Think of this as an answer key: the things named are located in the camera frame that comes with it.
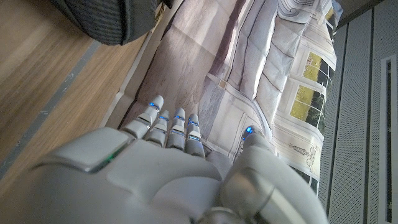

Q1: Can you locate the grey perforated metal panel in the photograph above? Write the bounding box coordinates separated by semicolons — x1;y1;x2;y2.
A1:
317;0;398;224

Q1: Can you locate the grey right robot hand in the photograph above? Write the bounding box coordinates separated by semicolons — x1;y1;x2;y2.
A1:
0;95;330;224

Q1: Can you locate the printed living room backdrop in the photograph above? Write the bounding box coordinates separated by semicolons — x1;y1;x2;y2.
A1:
119;0;345;197

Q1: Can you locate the black backpack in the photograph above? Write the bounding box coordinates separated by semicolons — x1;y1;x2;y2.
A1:
51;0;174;47

